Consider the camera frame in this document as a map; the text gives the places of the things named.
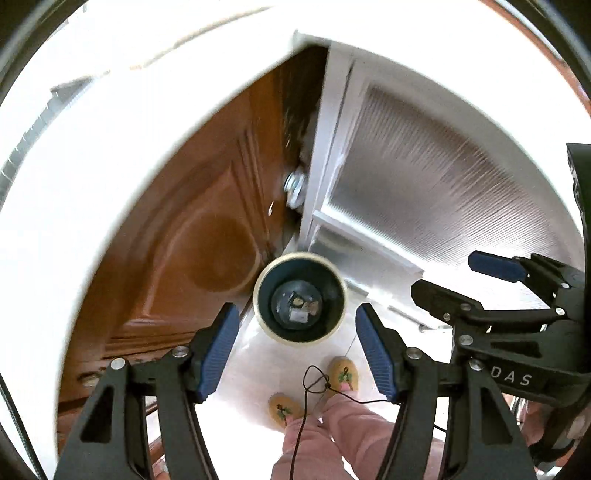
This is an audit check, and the yellow slipper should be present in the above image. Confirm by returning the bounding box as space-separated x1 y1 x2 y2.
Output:
327 356 361 398
269 392 305 432

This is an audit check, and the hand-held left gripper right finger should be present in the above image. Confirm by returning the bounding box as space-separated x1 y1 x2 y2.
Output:
355 302 539 480

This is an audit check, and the round dark trash bin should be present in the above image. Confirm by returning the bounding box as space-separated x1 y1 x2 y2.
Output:
253 251 348 347

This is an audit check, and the white cabinet with ribbed door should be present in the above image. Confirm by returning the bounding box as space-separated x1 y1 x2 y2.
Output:
295 41 578 333

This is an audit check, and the silver metal fitting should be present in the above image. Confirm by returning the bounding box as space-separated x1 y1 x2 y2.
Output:
279 168 308 208

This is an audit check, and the person's left leg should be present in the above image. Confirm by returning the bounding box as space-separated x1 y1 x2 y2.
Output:
270 408 345 480

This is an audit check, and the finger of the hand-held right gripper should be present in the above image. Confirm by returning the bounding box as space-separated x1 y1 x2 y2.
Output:
411 279 564 328
468 250 573 296

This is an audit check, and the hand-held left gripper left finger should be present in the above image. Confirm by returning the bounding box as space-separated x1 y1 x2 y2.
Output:
53 302 241 480

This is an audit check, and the brown wooden cabinet door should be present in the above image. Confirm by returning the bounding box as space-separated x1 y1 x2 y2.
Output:
56 44 329 480

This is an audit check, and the thin black cable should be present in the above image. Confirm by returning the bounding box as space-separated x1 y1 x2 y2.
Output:
288 366 448 480

